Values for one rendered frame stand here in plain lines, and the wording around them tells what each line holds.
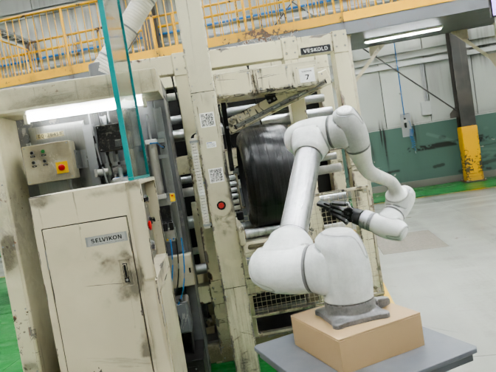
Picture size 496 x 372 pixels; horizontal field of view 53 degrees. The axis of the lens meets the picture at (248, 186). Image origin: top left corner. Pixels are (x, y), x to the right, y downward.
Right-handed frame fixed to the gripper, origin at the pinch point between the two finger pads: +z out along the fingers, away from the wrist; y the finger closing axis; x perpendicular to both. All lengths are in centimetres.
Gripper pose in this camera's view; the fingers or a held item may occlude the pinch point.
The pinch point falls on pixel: (324, 204)
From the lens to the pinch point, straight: 243.5
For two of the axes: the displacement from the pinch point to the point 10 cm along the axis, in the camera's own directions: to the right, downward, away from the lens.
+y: 0.9, 8.3, 5.5
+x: 6.2, -4.8, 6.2
